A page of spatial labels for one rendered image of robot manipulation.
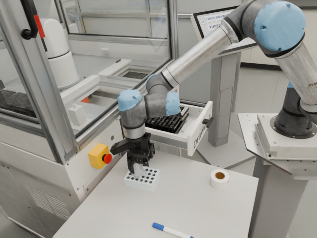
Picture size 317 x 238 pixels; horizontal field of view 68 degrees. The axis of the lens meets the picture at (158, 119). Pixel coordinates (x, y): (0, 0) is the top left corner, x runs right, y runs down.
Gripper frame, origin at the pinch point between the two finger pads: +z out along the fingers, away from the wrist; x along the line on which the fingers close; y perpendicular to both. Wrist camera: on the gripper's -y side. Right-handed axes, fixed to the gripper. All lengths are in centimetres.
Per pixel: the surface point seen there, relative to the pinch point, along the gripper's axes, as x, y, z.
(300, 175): 20, 61, 6
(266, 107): 200, 67, 81
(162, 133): 17.0, 5.5, -7.8
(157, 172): 3.4, 7.1, 1.4
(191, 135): 13.7, 18.9, -11.5
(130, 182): -3.2, -1.6, 2.0
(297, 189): 34, 67, 29
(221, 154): 105, 26, 77
